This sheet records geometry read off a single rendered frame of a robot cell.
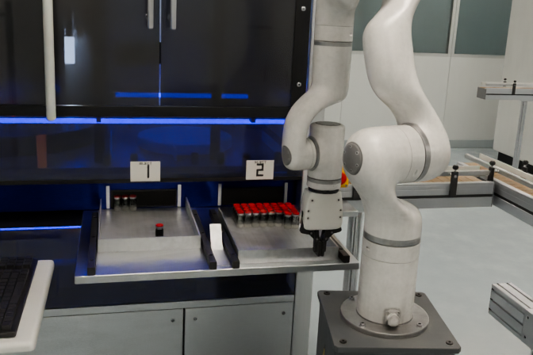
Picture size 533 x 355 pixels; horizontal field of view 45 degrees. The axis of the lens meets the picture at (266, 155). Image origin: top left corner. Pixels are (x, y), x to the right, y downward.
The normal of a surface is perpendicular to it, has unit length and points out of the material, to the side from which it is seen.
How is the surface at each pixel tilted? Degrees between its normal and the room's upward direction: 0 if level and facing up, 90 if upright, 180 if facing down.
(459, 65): 90
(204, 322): 90
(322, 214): 92
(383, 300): 90
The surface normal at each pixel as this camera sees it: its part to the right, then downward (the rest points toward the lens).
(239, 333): 0.22, 0.24
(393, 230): -0.22, 0.21
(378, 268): -0.51, 0.18
